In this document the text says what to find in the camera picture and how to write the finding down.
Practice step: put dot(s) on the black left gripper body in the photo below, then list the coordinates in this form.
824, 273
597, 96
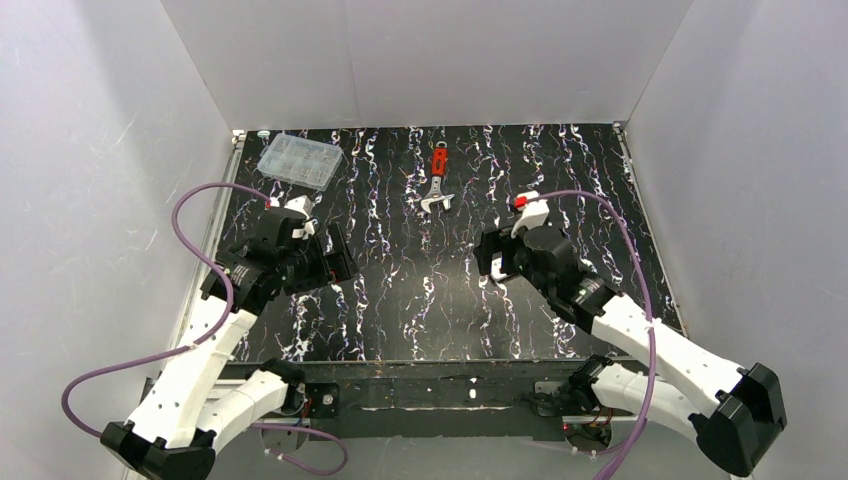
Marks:
328, 259

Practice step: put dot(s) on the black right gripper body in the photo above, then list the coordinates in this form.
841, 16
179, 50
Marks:
499, 250

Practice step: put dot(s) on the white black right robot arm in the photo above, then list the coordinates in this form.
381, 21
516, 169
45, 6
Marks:
732, 413

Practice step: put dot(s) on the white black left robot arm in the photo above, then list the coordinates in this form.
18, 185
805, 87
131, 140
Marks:
256, 270

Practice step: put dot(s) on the clear plastic screw box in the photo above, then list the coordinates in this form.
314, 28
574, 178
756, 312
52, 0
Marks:
299, 161

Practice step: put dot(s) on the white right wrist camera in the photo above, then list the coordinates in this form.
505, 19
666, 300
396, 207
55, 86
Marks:
533, 212

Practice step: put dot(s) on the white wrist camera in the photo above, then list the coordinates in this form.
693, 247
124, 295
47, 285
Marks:
293, 218
533, 212

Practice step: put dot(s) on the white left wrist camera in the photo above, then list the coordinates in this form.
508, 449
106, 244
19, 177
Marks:
293, 218

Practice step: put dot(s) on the red handled adjustable wrench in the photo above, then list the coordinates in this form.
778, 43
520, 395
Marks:
438, 168

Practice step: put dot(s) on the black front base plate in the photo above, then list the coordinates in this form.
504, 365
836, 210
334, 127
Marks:
428, 399

